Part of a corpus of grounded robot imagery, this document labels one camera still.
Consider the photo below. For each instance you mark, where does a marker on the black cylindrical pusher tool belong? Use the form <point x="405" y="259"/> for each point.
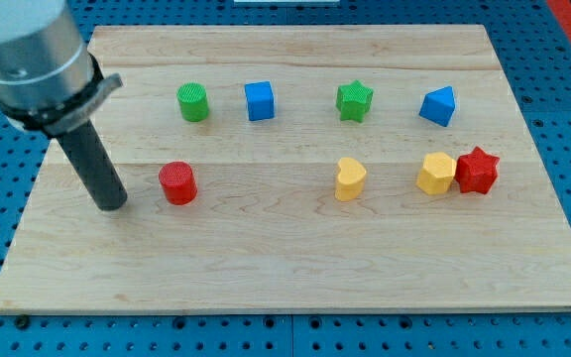
<point x="87" y="155"/>

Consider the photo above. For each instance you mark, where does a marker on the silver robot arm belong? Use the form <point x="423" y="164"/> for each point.
<point x="51" y="83"/>

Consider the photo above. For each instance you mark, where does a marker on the yellow heart block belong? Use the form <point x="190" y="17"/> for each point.
<point x="350" y="179"/>

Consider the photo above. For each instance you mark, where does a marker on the red cylinder block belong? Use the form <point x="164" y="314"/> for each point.
<point x="178" y="183"/>

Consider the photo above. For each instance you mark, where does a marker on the green cylinder block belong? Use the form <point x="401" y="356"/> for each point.
<point x="193" y="102"/>

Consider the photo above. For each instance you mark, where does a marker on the wooden board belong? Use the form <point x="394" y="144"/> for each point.
<point x="265" y="233"/>

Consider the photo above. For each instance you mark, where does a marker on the blue cube block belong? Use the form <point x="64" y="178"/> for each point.
<point x="260" y="100"/>

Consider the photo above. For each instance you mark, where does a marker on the green star block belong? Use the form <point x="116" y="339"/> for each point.
<point x="353" y="101"/>

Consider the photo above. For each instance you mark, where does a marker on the yellow hexagon block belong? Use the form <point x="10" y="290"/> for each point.
<point x="436" y="173"/>

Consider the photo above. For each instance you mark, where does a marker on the blue pentagon block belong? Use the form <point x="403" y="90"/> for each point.
<point x="438" y="106"/>

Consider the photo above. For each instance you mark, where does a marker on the red star block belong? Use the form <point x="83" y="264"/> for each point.
<point x="477" y="171"/>

